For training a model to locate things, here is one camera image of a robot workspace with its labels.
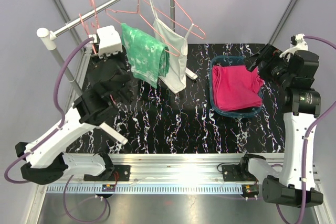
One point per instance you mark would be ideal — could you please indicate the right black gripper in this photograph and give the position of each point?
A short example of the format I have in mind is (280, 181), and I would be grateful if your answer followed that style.
(270, 55)

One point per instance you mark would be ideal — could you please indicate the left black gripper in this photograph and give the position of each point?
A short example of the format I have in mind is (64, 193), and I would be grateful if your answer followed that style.
(121, 57)

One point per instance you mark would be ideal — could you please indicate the green tie-dye trousers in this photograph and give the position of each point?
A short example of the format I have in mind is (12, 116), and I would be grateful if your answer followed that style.
(148, 57)

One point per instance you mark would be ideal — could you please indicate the magenta trousers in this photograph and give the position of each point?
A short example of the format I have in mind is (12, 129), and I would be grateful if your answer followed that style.
(234, 87)

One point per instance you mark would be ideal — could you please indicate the pink hanger of magenta trousers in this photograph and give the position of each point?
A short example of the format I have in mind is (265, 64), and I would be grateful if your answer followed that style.
(94, 57)

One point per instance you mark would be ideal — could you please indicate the pink hanger of black trousers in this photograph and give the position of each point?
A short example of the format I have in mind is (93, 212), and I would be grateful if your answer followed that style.
(85, 26)

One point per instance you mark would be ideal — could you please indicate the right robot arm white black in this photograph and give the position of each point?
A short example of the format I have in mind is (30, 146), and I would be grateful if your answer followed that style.
(293, 72)

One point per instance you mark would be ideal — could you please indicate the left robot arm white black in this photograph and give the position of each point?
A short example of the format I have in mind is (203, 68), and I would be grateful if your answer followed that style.
(45, 158)

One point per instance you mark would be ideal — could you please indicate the blue transparent plastic basket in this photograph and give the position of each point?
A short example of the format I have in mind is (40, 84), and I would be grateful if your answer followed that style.
(224, 61)

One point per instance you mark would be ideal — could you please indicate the white camisole top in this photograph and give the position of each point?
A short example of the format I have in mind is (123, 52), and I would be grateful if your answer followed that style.
(175, 79)

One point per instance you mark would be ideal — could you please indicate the metal clothes rack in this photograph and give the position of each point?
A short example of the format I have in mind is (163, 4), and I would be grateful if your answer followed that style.
(49, 37)

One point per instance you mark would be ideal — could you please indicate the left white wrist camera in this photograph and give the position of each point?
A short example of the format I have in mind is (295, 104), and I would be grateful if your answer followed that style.
(108, 41)

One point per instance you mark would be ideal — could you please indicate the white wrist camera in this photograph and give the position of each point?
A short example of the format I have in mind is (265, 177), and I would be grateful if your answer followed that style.
(108, 41)
(297, 42)

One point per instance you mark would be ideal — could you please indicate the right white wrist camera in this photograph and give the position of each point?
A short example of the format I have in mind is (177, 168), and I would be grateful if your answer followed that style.
(297, 42)

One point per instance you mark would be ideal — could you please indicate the aluminium mounting rail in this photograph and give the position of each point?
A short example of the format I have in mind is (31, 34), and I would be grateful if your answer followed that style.
(184, 174)

